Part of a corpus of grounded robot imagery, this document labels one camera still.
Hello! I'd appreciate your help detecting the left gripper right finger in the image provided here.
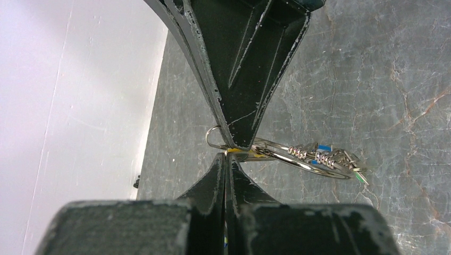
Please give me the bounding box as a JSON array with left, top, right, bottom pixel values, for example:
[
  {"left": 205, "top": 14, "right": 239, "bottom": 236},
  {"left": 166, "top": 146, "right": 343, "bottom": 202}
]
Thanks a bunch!
[{"left": 225, "top": 154, "right": 399, "bottom": 254}]

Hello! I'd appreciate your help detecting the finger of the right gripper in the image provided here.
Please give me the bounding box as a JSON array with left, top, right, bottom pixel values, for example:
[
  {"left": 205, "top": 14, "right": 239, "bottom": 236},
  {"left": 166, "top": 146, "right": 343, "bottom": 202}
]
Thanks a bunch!
[
  {"left": 189, "top": 1, "right": 325, "bottom": 149},
  {"left": 145, "top": 0, "right": 235, "bottom": 148}
]

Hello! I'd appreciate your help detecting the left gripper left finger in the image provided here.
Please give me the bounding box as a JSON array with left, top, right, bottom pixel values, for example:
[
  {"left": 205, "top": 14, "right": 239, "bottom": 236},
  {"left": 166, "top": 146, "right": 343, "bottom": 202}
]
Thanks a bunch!
[{"left": 36, "top": 153, "right": 226, "bottom": 254}]

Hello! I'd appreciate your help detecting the key with yellow tag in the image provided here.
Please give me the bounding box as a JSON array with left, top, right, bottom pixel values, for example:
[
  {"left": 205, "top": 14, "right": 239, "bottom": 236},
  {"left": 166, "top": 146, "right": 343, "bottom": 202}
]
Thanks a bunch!
[{"left": 227, "top": 148, "right": 249, "bottom": 154}]

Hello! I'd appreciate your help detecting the keyring with keys bunch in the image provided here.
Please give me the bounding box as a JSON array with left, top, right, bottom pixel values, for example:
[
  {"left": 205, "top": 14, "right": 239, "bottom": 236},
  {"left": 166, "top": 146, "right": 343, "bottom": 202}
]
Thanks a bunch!
[{"left": 205, "top": 126, "right": 369, "bottom": 185}]

